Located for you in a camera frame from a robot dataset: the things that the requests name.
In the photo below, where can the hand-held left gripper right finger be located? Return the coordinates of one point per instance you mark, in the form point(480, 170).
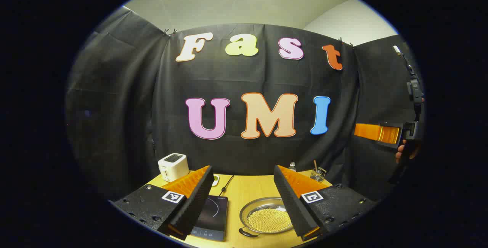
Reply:
point(289, 202)

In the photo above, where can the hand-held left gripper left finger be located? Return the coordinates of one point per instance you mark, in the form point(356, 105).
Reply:
point(198, 198)

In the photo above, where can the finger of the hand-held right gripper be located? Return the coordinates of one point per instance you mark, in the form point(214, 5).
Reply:
point(373, 131)

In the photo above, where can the black induction cooktop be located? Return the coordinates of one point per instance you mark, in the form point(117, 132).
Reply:
point(213, 217)

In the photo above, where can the steel pot with beans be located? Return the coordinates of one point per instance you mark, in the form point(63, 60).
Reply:
point(267, 219)

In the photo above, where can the white divided plate with beans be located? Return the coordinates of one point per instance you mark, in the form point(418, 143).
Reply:
point(215, 180)

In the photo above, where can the clear bottle with pink label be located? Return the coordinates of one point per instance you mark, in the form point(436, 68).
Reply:
point(292, 167)

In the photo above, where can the white toaster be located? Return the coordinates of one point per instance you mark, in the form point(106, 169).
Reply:
point(173, 166)

